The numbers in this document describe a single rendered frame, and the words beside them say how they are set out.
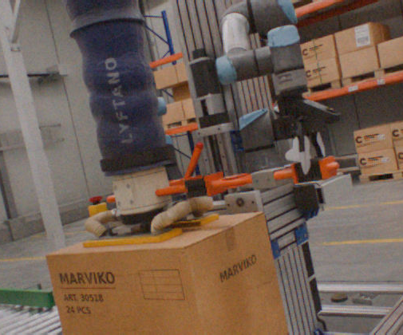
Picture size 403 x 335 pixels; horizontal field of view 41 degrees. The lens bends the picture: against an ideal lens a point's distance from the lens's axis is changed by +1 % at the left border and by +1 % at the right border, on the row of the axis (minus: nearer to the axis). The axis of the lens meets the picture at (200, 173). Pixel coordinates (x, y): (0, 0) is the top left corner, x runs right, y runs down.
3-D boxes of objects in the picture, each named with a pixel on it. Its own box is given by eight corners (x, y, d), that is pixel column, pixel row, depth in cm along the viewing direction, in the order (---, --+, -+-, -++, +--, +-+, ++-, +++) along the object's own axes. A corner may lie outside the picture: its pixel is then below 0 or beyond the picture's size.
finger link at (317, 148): (310, 163, 142) (297, 134, 138) (330, 160, 138) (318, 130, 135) (306, 170, 140) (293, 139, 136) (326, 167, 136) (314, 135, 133)
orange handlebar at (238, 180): (83, 209, 183) (80, 199, 183) (143, 192, 207) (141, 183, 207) (333, 175, 126) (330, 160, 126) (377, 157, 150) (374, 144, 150)
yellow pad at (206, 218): (124, 233, 184) (122, 219, 184) (144, 226, 192) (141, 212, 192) (201, 226, 163) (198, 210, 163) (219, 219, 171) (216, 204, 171)
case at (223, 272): (71, 373, 174) (44, 254, 172) (152, 325, 206) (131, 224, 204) (218, 396, 138) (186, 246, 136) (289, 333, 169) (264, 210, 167)
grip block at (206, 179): (185, 199, 153) (181, 179, 152) (205, 193, 160) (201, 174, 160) (208, 197, 148) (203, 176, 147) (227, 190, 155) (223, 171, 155)
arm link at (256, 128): (244, 148, 207) (237, 114, 206) (278, 141, 204) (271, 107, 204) (242, 150, 195) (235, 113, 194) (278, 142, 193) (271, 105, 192)
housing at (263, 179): (252, 190, 140) (249, 174, 140) (265, 186, 146) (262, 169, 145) (275, 187, 136) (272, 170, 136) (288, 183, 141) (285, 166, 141)
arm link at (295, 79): (310, 68, 133) (295, 68, 127) (314, 86, 133) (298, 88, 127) (283, 76, 138) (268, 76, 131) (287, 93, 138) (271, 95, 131)
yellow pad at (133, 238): (82, 248, 169) (79, 233, 169) (105, 240, 177) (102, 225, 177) (161, 243, 148) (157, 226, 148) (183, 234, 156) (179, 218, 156)
